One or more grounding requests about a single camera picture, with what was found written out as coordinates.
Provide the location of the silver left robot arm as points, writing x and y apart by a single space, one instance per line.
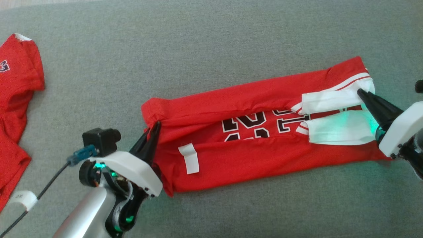
86 211

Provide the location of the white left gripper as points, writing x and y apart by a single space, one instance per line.
132 165

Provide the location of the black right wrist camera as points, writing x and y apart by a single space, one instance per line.
419 86

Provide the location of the red shorts with white stripe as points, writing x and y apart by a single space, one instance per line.
16 82

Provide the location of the red Bulls 23 jersey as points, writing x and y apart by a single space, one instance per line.
248 158

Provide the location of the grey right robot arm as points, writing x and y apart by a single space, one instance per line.
413 158

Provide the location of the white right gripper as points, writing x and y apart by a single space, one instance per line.
403 129

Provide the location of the blue left camera connector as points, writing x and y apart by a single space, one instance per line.
82 154

